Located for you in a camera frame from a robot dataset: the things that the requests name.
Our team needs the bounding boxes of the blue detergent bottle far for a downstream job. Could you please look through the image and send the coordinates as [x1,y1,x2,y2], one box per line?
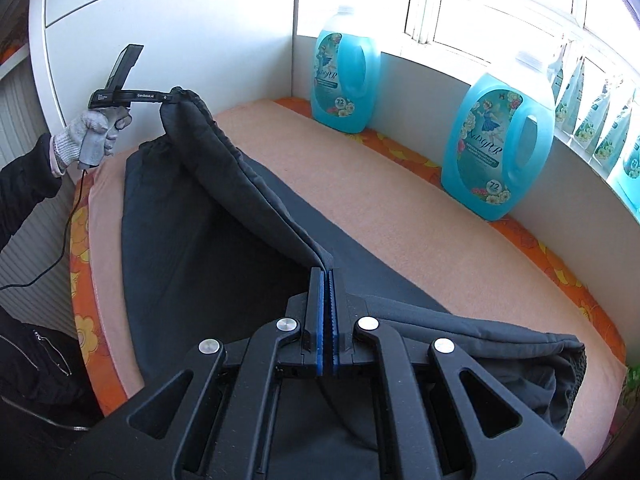
[310,6,381,134]

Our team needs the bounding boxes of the left hand white glove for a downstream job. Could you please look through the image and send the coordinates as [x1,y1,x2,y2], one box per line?
[50,106,132,174]

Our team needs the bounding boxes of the white window frame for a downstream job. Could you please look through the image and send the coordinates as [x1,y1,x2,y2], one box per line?
[383,0,639,81]

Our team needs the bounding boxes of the black pants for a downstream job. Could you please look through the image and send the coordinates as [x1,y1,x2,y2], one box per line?
[119,86,587,480]

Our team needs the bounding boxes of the blue detergent bottle near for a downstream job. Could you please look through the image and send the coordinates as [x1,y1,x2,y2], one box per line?
[440,52,554,221]

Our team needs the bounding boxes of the white wardrobe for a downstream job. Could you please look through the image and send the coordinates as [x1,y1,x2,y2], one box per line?
[28,0,294,132]

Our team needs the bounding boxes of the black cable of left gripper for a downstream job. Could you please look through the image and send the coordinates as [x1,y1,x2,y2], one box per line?
[0,167,87,292]

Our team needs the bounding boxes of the left forearm black sleeve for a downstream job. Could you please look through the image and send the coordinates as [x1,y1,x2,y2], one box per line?
[0,133,62,247]

